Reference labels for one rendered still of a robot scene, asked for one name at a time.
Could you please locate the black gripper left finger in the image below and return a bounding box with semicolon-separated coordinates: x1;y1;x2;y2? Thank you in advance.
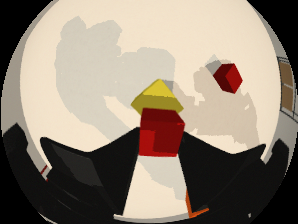
40;127;141;216

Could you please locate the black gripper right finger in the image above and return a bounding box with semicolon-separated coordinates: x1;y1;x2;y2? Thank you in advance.
177;131;266;213

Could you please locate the yellow cube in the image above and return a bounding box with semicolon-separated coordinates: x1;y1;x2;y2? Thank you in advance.
130;80;184;116

